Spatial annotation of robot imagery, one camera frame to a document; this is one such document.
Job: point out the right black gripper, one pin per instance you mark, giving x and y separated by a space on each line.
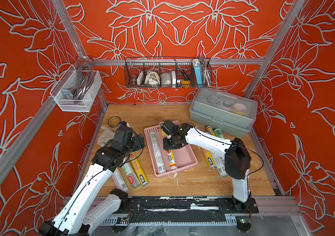
166 147

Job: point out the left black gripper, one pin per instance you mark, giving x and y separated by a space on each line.
139 141

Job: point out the yellow wrap roll long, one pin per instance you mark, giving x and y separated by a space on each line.
170 154

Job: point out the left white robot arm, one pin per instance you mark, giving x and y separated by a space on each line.
77 218

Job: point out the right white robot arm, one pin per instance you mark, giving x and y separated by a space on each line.
234 154

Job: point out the white wrap roll red label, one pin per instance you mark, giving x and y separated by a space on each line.
131 176

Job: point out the white green 300 wrap roll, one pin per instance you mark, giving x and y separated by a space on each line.
119 181

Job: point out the crumpled white cloth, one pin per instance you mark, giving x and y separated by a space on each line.
106 134

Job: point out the tape roll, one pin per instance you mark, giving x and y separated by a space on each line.
114 122

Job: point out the grey plastic toolbox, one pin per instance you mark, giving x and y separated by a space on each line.
232 114

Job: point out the black screwdriver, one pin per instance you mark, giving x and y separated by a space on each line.
185 76

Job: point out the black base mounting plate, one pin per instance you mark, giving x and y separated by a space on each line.
137 204

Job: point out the clear plastic wall bin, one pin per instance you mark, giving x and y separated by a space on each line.
77 92

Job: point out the black wire wall basket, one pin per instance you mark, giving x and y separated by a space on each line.
155 73

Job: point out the blue box in wire basket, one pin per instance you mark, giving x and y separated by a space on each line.
198 72

